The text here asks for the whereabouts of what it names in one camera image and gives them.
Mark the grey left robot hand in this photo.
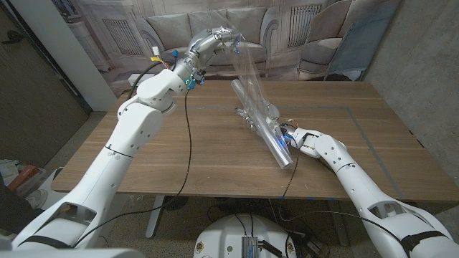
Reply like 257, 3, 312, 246
184, 27, 247, 78

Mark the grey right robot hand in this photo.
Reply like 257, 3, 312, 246
235, 103, 295, 146

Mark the clear plastic wrap roll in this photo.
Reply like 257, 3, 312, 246
229, 34, 294, 170

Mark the printed living room backdrop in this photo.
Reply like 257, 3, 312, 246
53, 0, 401, 97

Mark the white power outlet box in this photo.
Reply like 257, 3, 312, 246
128, 73, 145, 87

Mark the grey-blue leaning board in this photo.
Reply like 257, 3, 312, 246
324, 0, 401, 82

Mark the white table leg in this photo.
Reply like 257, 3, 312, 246
145, 195, 166, 239
328, 200, 349, 247

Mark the white robot torso base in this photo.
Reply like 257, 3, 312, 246
193, 214, 298, 258

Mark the grey metal electronics box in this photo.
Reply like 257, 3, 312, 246
240, 235, 260, 258

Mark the dark wooden door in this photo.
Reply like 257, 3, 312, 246
0, 6, 90, 169

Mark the orange box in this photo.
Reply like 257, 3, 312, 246
6, 164, 40, 193

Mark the white sneaker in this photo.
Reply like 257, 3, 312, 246
27, 188, 49, 211

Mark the white robot chest shell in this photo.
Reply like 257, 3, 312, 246
0, 248, 144, 258

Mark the person in dark clothes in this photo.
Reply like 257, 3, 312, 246
0, 175, 46, 236

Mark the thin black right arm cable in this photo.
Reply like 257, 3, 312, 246
281, 148, 301, 200

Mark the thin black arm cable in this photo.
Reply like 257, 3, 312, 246
281, 148, 301, 200
73, 89, 194, 248

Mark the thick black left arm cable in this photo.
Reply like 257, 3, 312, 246
127, 61, 169, 101

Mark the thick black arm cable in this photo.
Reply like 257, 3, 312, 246
127, 61, 169, 101
279, 210, 404, 244

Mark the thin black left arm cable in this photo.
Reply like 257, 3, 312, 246
73, 89, 194, 248

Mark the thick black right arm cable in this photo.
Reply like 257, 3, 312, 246
279, 210, 404, 244

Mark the black door handle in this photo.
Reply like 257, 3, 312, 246
1, 30, 26, 46

